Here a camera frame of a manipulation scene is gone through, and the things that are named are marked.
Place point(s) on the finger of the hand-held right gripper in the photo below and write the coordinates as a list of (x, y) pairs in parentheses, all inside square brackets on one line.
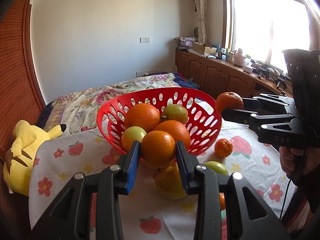
[(237, 116), (270, 100)]

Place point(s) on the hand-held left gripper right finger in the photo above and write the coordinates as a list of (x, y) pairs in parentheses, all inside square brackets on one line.
[(182, 170)]

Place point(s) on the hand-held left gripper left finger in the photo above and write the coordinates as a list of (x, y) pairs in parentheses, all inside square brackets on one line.
[(132, 167)]

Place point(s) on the small tangerine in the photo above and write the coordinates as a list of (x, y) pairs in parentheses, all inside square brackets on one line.
[(223, 148), (229, 101), (222, 201)]

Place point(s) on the small green apple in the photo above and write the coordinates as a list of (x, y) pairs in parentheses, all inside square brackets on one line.
[(132, 136), (217, 167)]

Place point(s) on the medium tangerine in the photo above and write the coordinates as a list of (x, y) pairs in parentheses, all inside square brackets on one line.
[(157, 148)]

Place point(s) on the large orange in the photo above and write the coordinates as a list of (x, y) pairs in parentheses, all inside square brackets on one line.
[(175, 130), (142, 116)]

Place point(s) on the red perforated plastic basket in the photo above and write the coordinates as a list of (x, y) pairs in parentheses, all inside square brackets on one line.
[(110, 122)]

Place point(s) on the yellow-green lemon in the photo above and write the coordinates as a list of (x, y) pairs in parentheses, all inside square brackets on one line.
[(175, 112)]

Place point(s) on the person's right forearm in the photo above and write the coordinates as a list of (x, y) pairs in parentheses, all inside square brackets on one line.
[(313, 185)]

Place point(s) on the person's right hand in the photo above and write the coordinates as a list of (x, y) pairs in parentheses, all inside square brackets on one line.
[(290, 160)]

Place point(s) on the yellow pear with stem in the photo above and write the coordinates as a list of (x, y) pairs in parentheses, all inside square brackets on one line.
[(170, 185)]

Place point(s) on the small white box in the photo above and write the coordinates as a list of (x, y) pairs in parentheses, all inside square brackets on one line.
[(248, 68)]

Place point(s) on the wooden cabinet counter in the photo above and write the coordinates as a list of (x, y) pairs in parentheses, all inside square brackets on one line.
[(212, 72)]

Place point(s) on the pale pink bottle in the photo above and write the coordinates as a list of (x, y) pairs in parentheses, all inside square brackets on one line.
[(239, 58)]

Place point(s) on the teal cloth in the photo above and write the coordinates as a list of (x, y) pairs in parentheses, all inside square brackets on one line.
[(193, 83)]

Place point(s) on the white flower print tablecloth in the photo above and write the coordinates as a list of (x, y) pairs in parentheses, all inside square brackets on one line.
[(250, 180)]

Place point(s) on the wooden framed window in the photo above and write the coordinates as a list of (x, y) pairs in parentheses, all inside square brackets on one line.
[(262, 25)]

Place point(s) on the open cardboard box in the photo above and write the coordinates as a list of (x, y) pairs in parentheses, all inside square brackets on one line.
[(203, 48)]

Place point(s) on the floral bedsheet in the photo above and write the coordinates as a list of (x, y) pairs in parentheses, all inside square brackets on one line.
[(82, 102)]

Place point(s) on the stack of folded cloths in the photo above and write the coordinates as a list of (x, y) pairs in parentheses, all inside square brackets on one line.
[(185, 42)]

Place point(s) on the patterned beige curtain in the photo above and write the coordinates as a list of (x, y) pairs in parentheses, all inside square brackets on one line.
[(201, 12)]

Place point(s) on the yellow plush toy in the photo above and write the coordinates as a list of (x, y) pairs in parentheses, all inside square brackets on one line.
[(20, 165)]

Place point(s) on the wall power socket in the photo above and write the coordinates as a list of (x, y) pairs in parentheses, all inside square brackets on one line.
[(141, 73)]

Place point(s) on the white wall switch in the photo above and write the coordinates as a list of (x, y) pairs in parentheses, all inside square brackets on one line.
[(145, 39)]

